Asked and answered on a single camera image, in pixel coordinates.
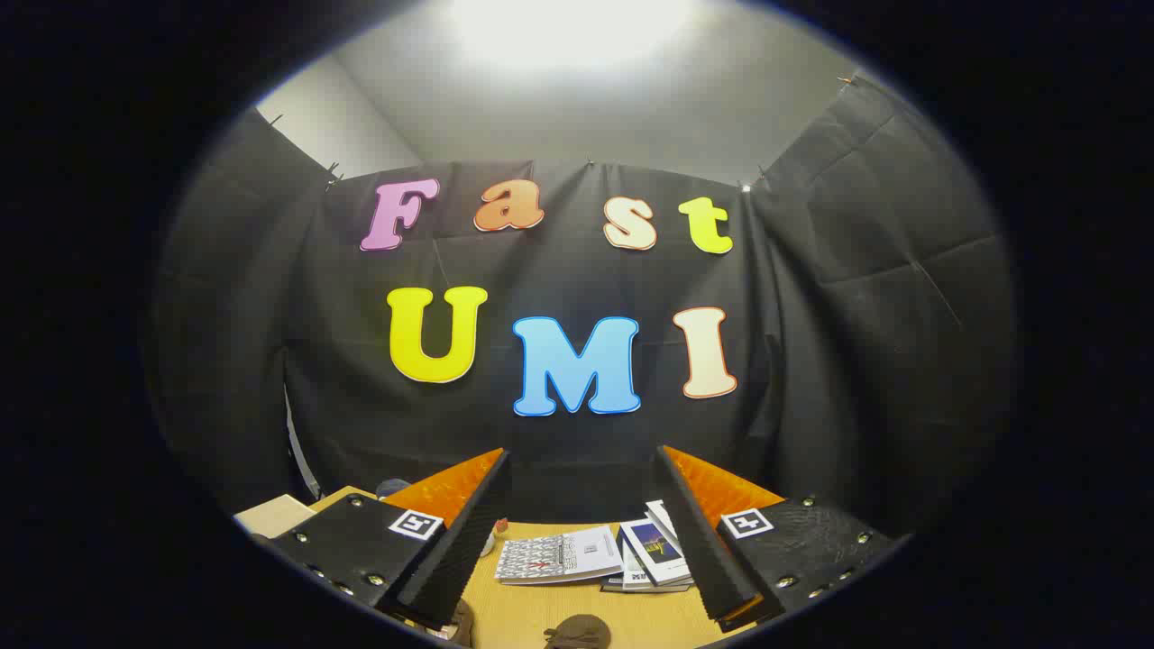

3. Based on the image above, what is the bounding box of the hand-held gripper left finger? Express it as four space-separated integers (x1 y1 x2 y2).
268 448 511 630

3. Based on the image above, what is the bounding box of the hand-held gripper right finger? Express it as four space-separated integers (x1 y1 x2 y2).
654 444 907 632

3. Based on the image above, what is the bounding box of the dark thin book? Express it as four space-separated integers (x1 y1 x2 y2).
602 577 695 594

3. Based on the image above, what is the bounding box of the grey patterned white book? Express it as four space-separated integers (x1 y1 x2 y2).
494 526 625 587

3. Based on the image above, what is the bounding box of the white book blue picture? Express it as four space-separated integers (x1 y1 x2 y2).
622 518 693 587

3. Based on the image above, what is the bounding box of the beige fabric storage box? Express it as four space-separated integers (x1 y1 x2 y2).
234 494 316 540

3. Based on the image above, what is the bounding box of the plain white book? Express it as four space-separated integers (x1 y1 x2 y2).
620 541 652 591

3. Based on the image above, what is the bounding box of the bright ceiling light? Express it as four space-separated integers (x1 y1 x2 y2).
446 0 700 73

